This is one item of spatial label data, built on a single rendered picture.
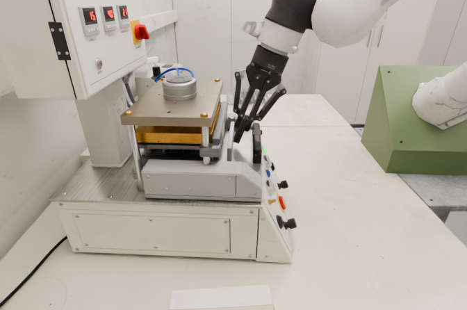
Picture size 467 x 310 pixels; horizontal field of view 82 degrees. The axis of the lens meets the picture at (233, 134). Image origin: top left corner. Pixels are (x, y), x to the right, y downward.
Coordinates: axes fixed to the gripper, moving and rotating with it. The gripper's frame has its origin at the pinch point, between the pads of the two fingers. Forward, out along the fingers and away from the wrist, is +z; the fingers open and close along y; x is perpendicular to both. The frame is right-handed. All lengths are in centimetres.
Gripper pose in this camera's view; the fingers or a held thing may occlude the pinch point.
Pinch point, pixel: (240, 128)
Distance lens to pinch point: 67.6
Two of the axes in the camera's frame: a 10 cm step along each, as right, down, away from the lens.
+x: 0.4, -4.5, 8.9
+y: 9.4, 3.2, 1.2
